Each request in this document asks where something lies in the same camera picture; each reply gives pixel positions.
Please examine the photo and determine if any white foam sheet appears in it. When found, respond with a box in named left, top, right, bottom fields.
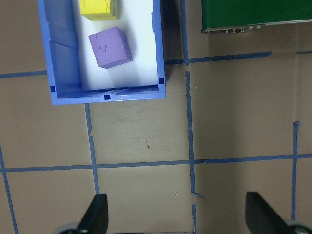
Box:
left=72, top=0, right=159, bottom=92

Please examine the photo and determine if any blue plastic storage bin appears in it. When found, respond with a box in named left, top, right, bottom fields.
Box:
left=37, top=0, right=168, bottom=106

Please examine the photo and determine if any yellow foam block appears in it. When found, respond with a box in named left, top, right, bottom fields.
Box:
left=79, top=0, right=120, bottom=21

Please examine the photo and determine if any purple foam block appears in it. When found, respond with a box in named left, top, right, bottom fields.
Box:
left=88, top=26, right=133, bottom=70

